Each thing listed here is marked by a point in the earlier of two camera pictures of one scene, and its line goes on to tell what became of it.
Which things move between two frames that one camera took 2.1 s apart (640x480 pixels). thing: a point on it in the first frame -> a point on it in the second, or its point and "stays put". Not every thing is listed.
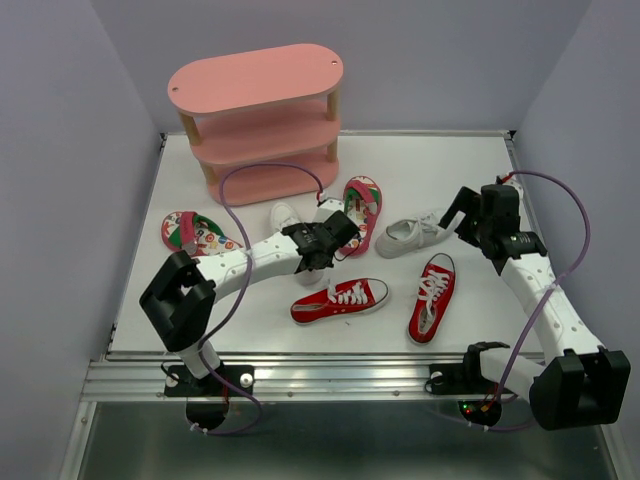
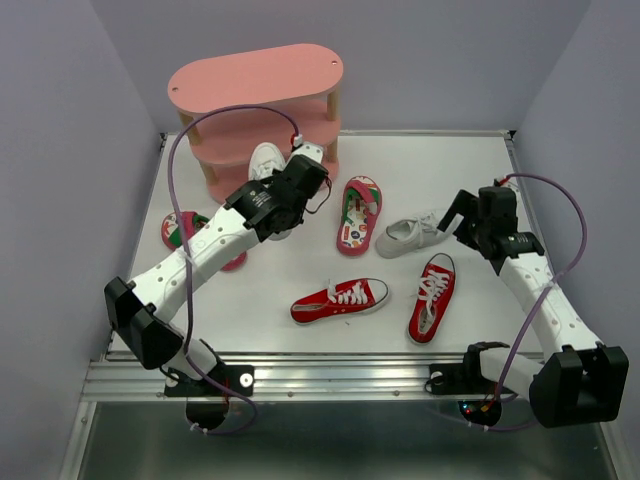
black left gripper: x=310 y=226 -> x=279 y=171
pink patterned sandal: x=362 y=202 stays put
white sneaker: x=283 y=215 -> x=267 y=160
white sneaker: x=403 y=236 stays put
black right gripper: x=466 y=201 stays put
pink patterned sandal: x=189 y=232 stays put
